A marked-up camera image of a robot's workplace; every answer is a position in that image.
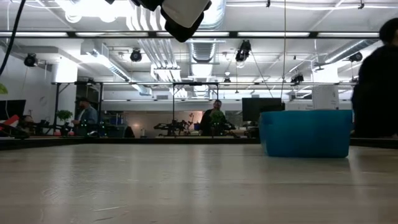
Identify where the teal plastic basket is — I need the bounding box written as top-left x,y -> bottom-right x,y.
259,109 -> 354,159

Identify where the black overhead beam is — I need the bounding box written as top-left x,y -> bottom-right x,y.
0,30 -> 382,39

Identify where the black ceiling spotlight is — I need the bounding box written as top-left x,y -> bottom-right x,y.
348,51 -> 364,63
234,39 -> 252,63
129,49 -> 143,63
290,73 -> 305,85
24,52 -> 39,68

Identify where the person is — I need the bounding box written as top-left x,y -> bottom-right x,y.
200,99 -> 231,137
351,17 -> 398,139
72,96 -> 99,136

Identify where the black computer monitor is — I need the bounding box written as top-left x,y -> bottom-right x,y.
242,97 -> 285,123
0,99 -> 27,121

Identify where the green background potted plant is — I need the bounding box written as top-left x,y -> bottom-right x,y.
56,109 -> 73,126

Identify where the red and white object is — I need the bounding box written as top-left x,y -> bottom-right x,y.
0,114 -> 20,132

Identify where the black background station frame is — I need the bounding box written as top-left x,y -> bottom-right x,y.
51,81 -> 104,135
172,82 -> 220,137

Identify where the black aluminium table frame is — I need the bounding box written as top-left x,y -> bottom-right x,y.
0,136 -> 398,151

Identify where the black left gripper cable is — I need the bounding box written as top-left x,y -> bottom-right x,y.
0,0 -> 27,76

